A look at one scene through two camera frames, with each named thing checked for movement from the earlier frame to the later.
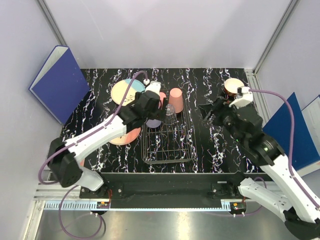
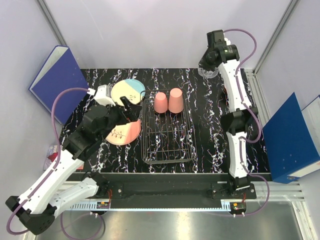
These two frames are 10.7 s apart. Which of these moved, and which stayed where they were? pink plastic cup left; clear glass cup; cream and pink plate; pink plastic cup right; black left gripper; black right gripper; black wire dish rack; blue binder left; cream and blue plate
Moved: black right gripper; black left gripper; clear glass cup
Stayed: blue binder left; black wire dish rack; cream and blue plate; pink plastic cup right; pink plastic cup left; cream and pink plate
